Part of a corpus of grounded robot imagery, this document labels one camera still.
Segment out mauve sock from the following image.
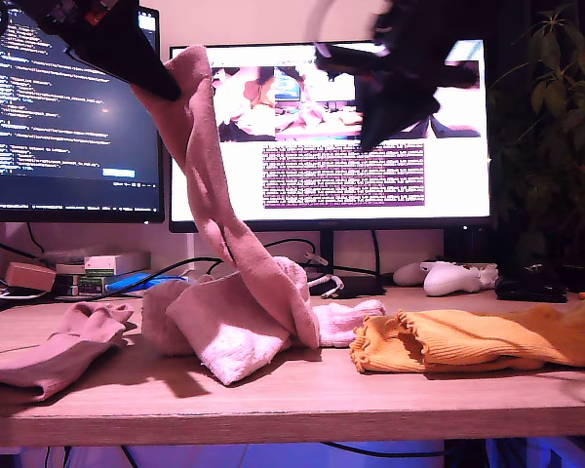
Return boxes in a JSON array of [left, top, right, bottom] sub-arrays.
[[131, 44, 322, 350], [0, 301, 136, 404]]

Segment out white terry sock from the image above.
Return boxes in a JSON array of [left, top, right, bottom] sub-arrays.
[[165, 255, 314, 386], [140, 280, 386, 356]]

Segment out orange frilled sock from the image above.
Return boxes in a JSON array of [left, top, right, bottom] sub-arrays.
[[348, 314, 550, 375], [393, 292, 585, 368]]

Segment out white screen monitor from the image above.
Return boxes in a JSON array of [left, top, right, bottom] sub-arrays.
[[168, 38, 493, 234]]

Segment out dark code screen monitor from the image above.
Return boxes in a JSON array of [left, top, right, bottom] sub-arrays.
[[0, 0, 166, 225]]

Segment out beige game controller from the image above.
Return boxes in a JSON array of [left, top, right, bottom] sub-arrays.
[[392, 262, 430, 288]]

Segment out white game controller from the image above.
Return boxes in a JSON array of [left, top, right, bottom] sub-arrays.
[[421, 260, 484, 297]]

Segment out green houseplant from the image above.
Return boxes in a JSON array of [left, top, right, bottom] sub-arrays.
[[487, 2, 585, 293]]

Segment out black monitor stand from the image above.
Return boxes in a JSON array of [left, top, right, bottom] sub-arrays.
[[305, 229, 387, 298]]

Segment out small white crumpled object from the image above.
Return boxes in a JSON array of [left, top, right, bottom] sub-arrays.
[[476, 264, 499, 290]]

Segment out white green small box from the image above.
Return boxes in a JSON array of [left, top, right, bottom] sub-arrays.
[[83, 255, 117, 278]]

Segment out black wallet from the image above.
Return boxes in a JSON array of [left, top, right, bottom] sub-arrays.
[[494, 275, 569, 304]]

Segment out blue pouch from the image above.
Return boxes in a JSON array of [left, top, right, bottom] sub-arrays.
[[104, 272, 189, 296]]

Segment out stack of green boxes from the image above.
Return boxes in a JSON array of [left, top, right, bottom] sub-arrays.
[[56, 275, 106, 297]]

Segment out black flat device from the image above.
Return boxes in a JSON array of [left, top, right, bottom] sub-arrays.
[[0, 286, 48, 314]]

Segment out black monitor cable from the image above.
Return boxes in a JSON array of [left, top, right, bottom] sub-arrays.
[[370, 230, 386, 289]]

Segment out white cable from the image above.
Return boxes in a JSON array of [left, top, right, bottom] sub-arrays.
[[309, 273, 345, 299]]

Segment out thin black cable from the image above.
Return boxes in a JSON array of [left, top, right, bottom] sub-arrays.
[[26, 222, 46, 254]]

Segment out long black cable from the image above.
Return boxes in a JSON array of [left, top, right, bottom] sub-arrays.
[[53, 237, 318, 301]]

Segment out black cable under table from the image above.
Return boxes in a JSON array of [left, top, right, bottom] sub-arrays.
[[321, 441, 448, 460]]

